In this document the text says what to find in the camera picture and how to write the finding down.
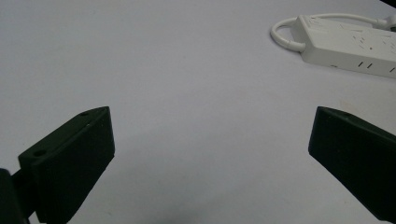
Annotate white power strip cable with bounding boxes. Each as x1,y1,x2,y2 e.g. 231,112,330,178
270,12,396,53

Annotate white power strip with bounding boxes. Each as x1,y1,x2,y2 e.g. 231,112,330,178
290,14,396,79

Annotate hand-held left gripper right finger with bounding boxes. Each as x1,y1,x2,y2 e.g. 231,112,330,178
308,105,396,223

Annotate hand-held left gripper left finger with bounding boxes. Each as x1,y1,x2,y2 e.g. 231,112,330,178
11,105,116,224

